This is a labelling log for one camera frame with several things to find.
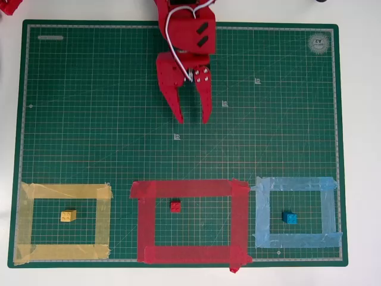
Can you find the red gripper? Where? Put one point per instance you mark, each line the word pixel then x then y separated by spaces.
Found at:
pixel 168 72

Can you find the red toy brick cube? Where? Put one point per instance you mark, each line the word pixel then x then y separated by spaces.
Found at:
pixel 175 205

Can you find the red leader arm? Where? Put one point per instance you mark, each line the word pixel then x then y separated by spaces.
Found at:
pixel 10 6

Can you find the red robot arm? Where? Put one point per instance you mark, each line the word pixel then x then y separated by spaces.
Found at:
pixel 184 29

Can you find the red tape rectangle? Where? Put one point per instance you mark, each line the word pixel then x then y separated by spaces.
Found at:
pixel 190 189

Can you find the blue tape rectangle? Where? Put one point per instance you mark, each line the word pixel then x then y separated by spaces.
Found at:
pixel 297 183

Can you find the yellow tape rectangle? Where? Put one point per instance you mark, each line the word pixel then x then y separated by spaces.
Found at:
pixel 68 191

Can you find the blue toy brick cube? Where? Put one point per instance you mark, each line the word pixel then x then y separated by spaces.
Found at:
pixel 289 217

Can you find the yellow toy brick cube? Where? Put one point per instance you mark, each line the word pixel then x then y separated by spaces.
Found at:
pixel 68 216

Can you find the green cutting mat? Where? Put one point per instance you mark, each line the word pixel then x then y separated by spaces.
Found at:
pixel 89 125

